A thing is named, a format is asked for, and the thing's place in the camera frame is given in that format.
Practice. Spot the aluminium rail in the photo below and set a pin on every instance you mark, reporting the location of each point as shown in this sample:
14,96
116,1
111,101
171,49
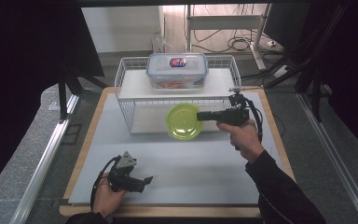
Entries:
43,161
335,155

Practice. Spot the person's right hand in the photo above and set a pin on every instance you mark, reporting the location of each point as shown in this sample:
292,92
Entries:
245,140

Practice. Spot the green plastic bowl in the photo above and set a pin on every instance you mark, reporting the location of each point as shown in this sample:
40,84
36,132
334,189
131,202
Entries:
181,123

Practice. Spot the person's left hand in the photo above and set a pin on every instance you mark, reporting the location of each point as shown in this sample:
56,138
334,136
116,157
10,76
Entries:
107,199

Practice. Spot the dark monitor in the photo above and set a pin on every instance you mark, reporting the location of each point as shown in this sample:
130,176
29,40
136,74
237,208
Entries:
284,25

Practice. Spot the white metal desk frame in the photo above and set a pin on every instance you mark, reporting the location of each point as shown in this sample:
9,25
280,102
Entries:
222,21

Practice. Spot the grey table mat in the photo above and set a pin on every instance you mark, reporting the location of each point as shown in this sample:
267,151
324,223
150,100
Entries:
180,168

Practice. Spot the dark curtain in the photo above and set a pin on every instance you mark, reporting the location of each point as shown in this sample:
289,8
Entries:
18,62
354,62

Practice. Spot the white power strip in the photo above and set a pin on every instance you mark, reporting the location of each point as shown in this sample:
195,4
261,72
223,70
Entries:
271,43

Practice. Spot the clear plastic bottle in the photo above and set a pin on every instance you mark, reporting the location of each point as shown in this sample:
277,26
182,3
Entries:
158,42

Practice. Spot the black metal stand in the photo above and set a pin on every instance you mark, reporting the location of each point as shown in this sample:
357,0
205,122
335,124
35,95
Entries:
315,90
63,93

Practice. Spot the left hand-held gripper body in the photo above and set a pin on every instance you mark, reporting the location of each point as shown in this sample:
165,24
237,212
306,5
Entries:
122,182

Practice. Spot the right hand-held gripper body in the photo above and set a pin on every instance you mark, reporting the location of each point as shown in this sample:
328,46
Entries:
234,115

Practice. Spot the clear plastic food container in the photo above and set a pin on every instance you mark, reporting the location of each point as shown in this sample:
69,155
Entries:
177,71

